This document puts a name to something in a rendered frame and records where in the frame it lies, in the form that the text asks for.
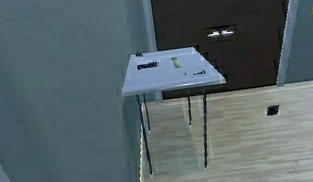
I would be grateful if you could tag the white table with black legs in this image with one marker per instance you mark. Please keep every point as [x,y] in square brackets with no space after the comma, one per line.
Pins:
[166,77]

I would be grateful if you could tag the small black floor object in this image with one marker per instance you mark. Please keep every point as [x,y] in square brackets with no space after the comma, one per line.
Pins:
[272,110]

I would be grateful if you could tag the dark brown room door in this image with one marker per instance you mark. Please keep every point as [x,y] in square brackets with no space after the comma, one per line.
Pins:
[240,0]

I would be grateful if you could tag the black remote control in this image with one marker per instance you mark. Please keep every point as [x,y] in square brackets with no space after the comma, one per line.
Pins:
[147,65]

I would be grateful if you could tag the green flat object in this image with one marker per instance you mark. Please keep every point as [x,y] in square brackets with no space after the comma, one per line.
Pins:
[176,62]

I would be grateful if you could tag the small black pen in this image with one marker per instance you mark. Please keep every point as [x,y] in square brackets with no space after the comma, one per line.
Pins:
[199,72]

